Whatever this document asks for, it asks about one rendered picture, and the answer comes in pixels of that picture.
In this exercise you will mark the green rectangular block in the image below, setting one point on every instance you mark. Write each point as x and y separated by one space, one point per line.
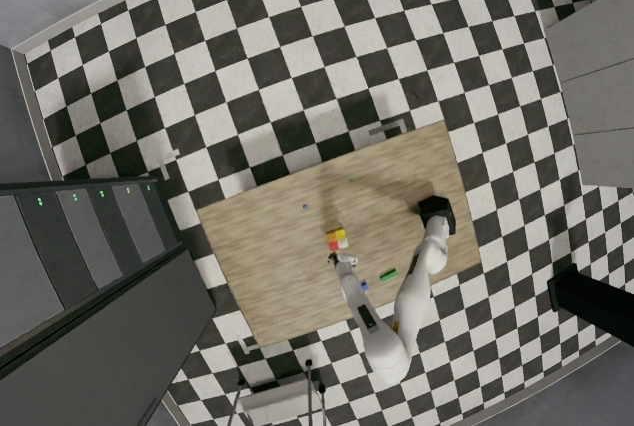
388 275

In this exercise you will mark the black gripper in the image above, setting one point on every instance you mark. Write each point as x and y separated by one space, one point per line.
335 261

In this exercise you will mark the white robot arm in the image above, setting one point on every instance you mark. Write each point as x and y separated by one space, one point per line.
384 347

